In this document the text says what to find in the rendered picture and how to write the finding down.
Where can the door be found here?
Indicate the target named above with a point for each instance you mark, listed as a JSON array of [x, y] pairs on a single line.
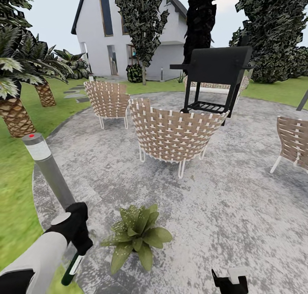
[[133, 59]]

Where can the fixed window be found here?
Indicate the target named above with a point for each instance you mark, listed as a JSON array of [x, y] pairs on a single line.
[[113, 61]]

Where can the pot plant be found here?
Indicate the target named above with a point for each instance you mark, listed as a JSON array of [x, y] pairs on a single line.
[[134, 235]]

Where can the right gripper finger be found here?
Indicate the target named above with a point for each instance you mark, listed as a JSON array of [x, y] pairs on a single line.
[[216, 280]]

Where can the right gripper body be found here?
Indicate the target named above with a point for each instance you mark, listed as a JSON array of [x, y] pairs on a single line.
[[226, 287]]

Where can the charcoal grill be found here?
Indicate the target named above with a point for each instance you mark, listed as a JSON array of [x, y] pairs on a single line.
[[222, 66]]

